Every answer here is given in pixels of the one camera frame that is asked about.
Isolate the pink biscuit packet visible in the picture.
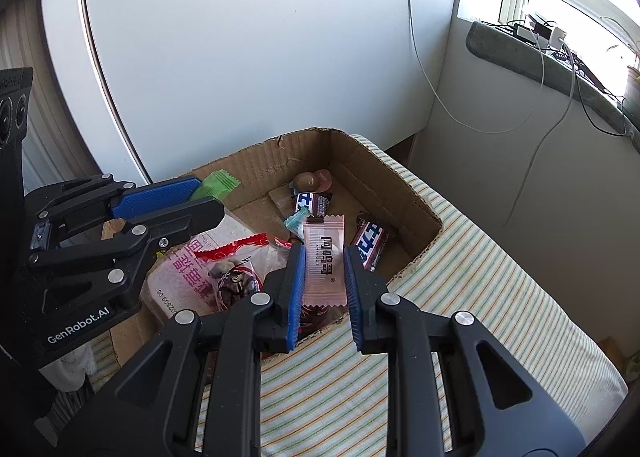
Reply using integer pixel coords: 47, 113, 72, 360
303, 215, 347, 307

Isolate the white hanging cable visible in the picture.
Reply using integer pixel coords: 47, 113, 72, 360
400, 0, 547, 134

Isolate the potted spider plant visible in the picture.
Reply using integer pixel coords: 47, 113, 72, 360
601, 16, 639, 120

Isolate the small brown nut candy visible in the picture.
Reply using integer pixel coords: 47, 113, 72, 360
291, 169, 333, 192

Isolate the brown cardboard box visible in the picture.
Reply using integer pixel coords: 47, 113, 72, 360
108, 128, 442, 366

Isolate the striped tablecloth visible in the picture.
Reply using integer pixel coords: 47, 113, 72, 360
66, 137, 628, 456

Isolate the packaged sliced bread loaf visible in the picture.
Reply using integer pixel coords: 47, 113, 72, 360
141, 213, 260, 323

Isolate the green candy wrapper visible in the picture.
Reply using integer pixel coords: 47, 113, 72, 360
190, 169, 241, 201

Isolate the small red date snack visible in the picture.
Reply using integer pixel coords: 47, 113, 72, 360
298, 305, 332, 340

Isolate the white power strip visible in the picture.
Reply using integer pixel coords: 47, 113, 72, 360
513, 14, 566, 50

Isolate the large red date snack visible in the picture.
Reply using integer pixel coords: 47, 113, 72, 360
195, 233, 292, 313

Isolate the green mint candy packet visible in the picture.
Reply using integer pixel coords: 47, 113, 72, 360
283, 206, 310, 239

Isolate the short Snickers bar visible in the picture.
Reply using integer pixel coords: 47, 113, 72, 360
350, 212, 397, 272

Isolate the grey hanging cable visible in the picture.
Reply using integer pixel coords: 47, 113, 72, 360
504, 43, 580, 229

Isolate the long Snickers bar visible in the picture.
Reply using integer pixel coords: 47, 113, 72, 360
294, 192, 333, 216

